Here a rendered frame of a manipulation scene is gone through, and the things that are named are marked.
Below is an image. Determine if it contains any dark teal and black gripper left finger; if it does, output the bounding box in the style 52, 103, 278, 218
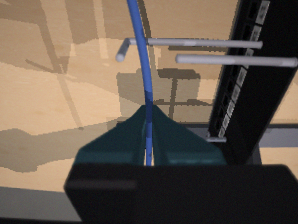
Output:
72, 105, 146, 166

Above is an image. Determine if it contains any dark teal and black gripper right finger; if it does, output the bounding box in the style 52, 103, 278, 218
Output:
152, 105, 227, 166

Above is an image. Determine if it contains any blue cable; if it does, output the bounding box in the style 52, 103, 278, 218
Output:
126, 0, 153, 166

